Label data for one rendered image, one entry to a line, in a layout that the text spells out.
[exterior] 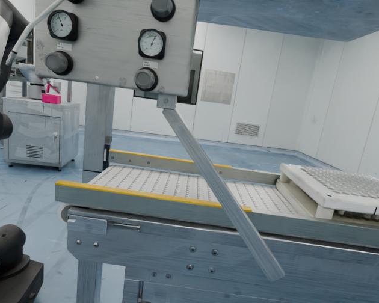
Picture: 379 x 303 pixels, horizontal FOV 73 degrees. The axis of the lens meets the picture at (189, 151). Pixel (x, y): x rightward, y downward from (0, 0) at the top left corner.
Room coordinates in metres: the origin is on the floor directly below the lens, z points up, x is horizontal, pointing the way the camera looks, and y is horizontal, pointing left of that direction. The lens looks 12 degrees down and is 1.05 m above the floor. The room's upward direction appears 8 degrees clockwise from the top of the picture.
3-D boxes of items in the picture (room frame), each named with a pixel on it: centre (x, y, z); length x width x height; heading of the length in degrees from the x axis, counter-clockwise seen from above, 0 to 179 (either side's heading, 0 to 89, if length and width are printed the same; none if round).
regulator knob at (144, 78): (0.36, 0.07, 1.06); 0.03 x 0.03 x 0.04; 0
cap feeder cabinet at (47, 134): (2.96, 1.74, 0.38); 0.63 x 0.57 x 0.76; 98
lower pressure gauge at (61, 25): (0.37, 0.19, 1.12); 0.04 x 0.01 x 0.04; 90
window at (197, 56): (5.68, 0.68, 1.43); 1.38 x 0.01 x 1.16; 98
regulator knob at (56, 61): (0.36, 0.20, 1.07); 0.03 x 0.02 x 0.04; 90
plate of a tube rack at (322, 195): (0.55, -0.37, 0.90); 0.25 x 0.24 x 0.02; 0
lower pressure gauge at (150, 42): (0.37, 0.07, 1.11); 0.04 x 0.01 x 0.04; 90
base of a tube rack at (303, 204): (0.55, -0.37, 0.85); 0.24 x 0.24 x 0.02; 0
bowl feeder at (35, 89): (3.01, 1.79, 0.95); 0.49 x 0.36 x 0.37; 98
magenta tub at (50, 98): (2.79, 1.56, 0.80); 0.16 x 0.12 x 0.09; 98
